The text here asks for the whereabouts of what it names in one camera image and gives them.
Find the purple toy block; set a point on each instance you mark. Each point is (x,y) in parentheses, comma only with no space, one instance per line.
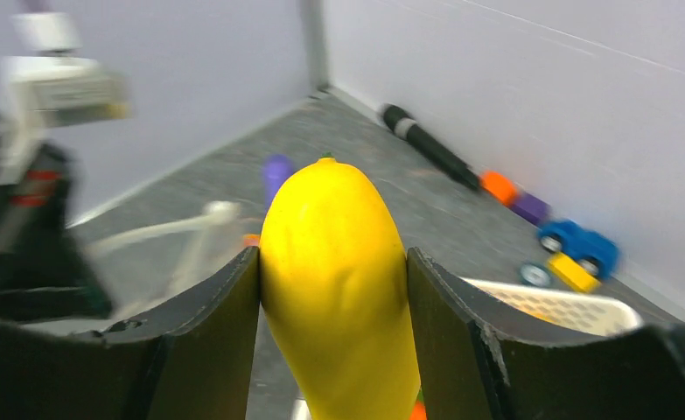
(531,208)

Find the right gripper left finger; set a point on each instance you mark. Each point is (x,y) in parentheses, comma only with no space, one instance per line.
(189,358)

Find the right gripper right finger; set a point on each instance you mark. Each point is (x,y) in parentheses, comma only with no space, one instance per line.
(479,358)

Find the orange toy block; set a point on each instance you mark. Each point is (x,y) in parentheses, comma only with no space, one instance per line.
(500,187)

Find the blue toy car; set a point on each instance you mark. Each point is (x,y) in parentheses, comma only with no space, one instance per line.
(590,249)

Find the white perforated plastic basket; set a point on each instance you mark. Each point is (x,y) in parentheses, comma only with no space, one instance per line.
(601,316)

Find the yellow toy mango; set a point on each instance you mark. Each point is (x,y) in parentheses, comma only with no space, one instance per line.
(334,293)

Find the orange toy pumpkin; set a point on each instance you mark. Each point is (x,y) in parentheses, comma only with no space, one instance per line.
(418,412)

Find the black microphone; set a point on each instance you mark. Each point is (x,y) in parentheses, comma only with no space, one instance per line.
(404,126)

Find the clear dotted zip bag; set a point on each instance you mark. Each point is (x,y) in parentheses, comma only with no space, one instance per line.
(145,262)

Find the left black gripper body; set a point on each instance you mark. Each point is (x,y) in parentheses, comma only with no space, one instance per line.
(43,274)

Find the yellow toy brick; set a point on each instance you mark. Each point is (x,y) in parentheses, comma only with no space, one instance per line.
(572,274)

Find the loose toy wheel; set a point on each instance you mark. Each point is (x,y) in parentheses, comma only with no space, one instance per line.
(535,275)

